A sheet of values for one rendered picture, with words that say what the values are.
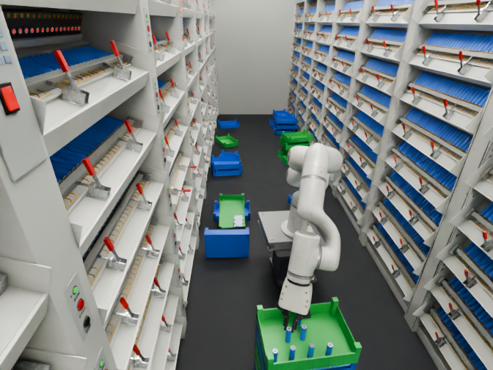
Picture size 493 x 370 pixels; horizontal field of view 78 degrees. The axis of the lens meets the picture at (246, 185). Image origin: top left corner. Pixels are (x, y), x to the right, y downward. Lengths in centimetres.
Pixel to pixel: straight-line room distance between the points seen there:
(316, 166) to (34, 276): 86
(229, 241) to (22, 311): 168
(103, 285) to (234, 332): 111
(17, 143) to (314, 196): 84
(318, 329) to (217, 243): 108
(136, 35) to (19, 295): 77
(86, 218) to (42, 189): 17
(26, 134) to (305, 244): 78
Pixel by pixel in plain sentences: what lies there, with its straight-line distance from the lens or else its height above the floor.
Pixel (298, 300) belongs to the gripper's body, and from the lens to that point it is 107.
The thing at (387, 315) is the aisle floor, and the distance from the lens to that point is 203.
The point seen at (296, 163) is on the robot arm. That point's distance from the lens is 128.
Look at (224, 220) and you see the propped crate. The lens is 245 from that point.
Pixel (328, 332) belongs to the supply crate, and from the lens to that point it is 123.
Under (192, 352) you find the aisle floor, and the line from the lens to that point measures 174.
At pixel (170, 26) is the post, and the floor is 142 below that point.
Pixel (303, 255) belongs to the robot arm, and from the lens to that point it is 100.
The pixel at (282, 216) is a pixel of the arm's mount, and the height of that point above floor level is 34.
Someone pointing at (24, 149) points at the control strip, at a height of 131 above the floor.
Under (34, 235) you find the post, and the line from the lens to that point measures 49.
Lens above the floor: 145
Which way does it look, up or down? 28 degrees down
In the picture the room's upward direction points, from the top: 1 degrees clockwise
